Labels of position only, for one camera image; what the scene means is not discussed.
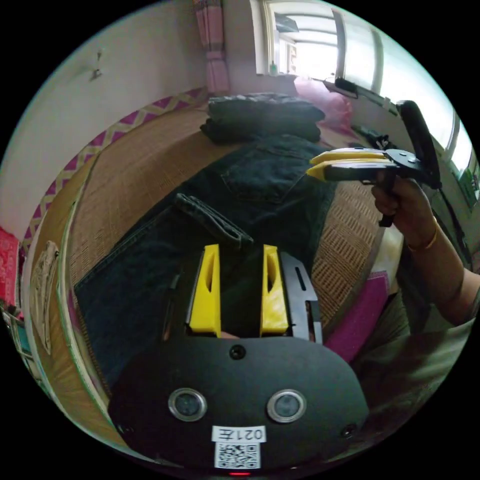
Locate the window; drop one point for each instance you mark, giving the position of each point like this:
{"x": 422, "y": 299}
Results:
{"x": 318, "y": 41}

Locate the pink plastic bag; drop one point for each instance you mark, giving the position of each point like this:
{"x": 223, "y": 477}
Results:
{"x": 330, "y": 101}

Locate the pile of clothes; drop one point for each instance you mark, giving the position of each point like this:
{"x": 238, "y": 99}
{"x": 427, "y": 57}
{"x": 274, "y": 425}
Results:
{"x": 262, "y": 116}

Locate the blue jeans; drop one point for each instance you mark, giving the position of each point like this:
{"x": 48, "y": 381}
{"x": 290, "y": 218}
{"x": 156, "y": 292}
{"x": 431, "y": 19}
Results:
{"x": 240, "y": 195}

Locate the pink curtain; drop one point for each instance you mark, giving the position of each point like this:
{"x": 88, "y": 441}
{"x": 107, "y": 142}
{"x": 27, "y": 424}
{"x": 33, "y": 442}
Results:
{"x": 214, "y": 48}

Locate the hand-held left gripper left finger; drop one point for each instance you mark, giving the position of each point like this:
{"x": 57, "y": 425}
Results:
{"x": 205, "y": 296}

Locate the person's body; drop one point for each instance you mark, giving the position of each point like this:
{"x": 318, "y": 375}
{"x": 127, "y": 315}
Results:
{"x": 408, "y": 360}

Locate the person's right forearm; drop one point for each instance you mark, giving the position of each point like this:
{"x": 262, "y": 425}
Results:
{"x": 446, "y": 277}

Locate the bed with woven mat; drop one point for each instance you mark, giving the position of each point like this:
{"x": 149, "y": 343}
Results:
{"x": 127, "y": 176}

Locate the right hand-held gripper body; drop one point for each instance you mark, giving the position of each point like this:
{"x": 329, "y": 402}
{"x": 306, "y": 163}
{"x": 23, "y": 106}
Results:
{"x": 407, "y": 162}

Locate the person's right hand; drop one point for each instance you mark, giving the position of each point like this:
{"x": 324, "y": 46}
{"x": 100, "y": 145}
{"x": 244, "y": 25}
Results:
{"x": 408, "y": 210}

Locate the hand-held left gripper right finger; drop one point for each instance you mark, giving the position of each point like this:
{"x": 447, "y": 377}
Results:
{"x": 273, "y": 303}

